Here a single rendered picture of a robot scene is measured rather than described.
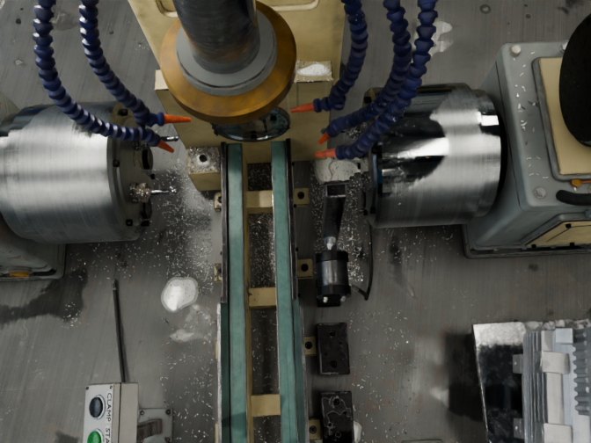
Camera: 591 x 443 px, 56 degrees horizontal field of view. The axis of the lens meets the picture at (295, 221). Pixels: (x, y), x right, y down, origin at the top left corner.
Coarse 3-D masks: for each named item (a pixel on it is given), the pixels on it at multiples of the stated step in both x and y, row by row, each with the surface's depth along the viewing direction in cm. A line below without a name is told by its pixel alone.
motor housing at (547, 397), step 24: (528, 336) 87; (552, 336) 83; (528, 360) 86; (528, 384) 85; (552, 384) 80; (576, 384) 79; (528, 408) 85; (552, 408) 79; (528, 432) 84; (576, 432) 77
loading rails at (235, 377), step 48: (240, 144) 114; (288, 144) 112; (240, 192) 111; (288, 192) 109; (240, 240) 108; (288, 240) 108; (240, 288) 105; (288, 288) 105; (240, 336) 103; (288, 336) 103; (240, 384) 100; (288, 384) 100; (240, 432) 98; (288, 432) 98
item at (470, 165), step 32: (416, 96) 90; (448, 96) 90; (480, 96) 92; (352, 128) 97; (416, 128) 87; (448, 128) 87; (480, 128) 86; (384, 160) 86; (416, 160) 86; (448, 160) 86; (480, 160) 86; (384, 192) 88; (416, 192) 88; (448, 192) 89; (480, 192) 89; (384, 224) 95; (416, 224) 96; (448, 224) 98
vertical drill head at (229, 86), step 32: (192, 0) 55; (224, 0) 56; (256, 0) 74; (192, 32) 61; (224, 32) 60; (256, 32) 66; (288, 32) 72; (160, 64) 72; (192, 64) 69; (224, 64) 66; (256, 64) 69; (288, 64) 71; (192, 96) 70; (224, 96) 70; (256, 96) 70
